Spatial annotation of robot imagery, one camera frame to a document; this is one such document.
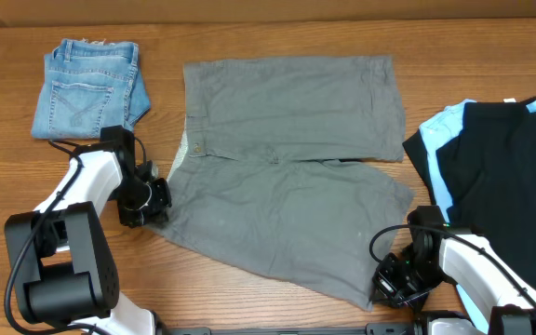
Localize grey cotton shorts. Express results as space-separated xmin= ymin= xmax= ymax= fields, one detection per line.
xmin=153 ymin=56 xmax=413 ymax=310

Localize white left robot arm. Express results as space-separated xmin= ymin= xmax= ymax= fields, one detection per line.
xmin=4 ymin=126 xmax=171 ymax=334

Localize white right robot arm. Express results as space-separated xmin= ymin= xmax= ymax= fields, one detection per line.
xmin=371 ymin=206 xmax=536 ymax=334

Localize folded blue denim shorts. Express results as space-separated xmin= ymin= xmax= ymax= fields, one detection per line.
xmin=31 ymin=39 xmax=151 ymax=140

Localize black and blue shirt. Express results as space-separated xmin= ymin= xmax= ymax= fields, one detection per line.
xmin=402 ymin=95 xmax=536 ymax=334

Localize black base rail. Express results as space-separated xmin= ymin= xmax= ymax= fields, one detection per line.
xmin=161 ymin=323 xmax=422 ymax=335

